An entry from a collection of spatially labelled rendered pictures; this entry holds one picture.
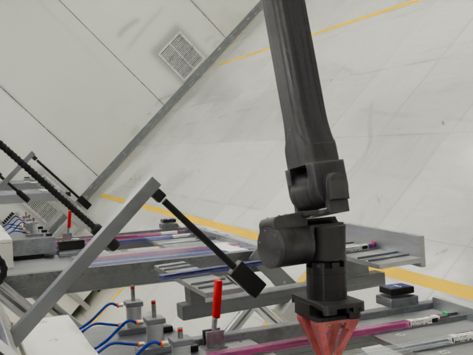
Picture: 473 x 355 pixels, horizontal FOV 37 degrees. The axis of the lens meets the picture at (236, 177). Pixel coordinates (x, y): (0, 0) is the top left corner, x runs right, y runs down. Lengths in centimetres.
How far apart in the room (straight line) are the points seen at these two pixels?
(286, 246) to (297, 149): 15
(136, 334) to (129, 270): 89
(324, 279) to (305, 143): 19
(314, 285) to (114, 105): 778
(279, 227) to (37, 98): 768
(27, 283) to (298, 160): 103
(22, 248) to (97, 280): 36
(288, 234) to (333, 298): 12
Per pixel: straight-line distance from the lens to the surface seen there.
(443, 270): 273
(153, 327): 93
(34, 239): 219
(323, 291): 100
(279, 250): 94
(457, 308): 132
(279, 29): 104
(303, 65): 102
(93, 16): 879
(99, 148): 865
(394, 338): 119
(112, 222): 78
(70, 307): 558
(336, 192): 98
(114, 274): 191
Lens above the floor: 152
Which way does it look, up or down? 17 degrees down
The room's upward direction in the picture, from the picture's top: 45 degrees counter-clockwise
